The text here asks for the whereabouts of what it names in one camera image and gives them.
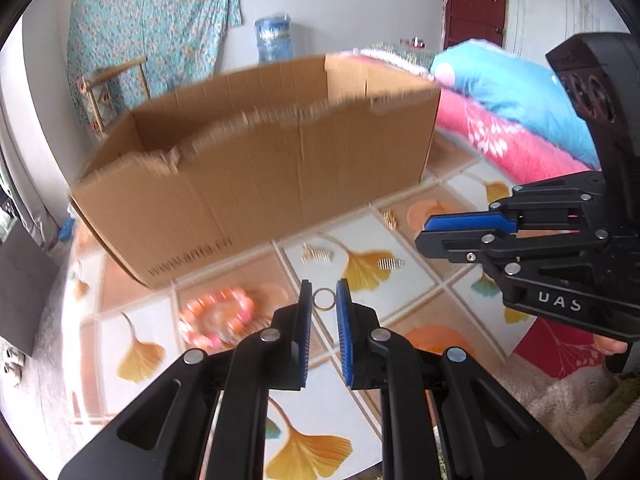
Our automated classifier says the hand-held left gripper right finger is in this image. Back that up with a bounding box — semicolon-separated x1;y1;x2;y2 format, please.
335;278;587;480

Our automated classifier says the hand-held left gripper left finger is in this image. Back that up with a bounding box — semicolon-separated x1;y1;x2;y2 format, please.
59;279;314;480

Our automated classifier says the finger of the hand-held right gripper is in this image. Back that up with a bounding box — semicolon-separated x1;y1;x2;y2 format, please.
413;224;612;264
427;170;609;236

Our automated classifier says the pink beaded bracelet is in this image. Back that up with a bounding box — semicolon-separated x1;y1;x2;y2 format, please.
179;287;256;351

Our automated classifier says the brown cardboard box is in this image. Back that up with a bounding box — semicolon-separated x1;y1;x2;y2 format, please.
67;55;444;291

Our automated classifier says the person's right hand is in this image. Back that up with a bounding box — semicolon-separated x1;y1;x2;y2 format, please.
594;332;632;359

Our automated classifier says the leaf patterned tablecloth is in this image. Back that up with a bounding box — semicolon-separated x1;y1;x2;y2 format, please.
70;125;557;480

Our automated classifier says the pink floral blanket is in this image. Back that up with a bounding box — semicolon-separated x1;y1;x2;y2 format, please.
350;47;607;187

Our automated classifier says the red leaf print cloth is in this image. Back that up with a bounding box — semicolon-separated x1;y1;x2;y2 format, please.
514;317;607;375

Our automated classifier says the blue pillow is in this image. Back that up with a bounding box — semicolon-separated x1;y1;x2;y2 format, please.
430;40;602;172

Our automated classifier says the grey lace blanket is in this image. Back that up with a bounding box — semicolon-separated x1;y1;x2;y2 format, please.
359;41;437;80

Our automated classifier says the white panelled door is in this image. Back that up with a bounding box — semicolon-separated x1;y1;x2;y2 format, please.
504;0;632;62

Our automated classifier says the brown door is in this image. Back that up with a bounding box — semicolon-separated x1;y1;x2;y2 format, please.
442;0;509;52

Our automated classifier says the blue water bottle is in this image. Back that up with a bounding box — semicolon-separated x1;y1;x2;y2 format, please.
255;14;295;64

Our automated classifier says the grey cabinet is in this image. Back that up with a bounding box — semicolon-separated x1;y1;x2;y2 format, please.
0;219;64;357

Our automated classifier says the wooden chair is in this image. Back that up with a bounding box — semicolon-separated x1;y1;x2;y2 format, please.
75;56;152;137

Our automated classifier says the blue floral wall cloth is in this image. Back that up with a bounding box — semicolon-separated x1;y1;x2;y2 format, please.
67;0;244;126

